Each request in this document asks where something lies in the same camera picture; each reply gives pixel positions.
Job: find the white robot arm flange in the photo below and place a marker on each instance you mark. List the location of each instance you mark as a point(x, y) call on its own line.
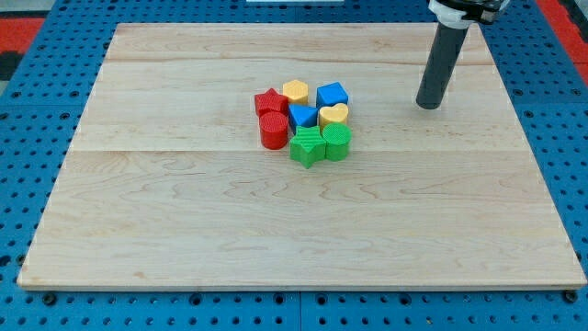
point(459, 14)

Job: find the green star block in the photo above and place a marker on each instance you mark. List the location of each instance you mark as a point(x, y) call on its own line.
point(307, 146)

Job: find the red cylinder block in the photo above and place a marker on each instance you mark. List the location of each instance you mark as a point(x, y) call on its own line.
point(273, 130)

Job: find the blue triangle block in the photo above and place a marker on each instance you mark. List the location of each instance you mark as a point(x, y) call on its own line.
point(302, 116)

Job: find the green cylinder block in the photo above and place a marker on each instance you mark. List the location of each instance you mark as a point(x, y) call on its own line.
point(337, 137)

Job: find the red star block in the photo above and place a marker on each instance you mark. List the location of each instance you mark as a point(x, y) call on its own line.
point(270, 101)

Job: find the yellow heart block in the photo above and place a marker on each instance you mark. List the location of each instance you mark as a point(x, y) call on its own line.
point(337, 113)

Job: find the yellow hexagon block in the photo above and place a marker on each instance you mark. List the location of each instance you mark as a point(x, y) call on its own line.
point(296, 91)

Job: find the blue cube block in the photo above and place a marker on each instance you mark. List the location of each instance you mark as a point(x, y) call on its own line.
point(330, 95)

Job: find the light wooden board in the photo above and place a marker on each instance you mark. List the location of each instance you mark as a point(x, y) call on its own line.
point(166, 186)

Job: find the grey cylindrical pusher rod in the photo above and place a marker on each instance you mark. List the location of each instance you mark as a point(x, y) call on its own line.
point(440, 65)

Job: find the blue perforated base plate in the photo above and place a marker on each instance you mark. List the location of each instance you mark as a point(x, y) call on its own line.
point(46, 95)

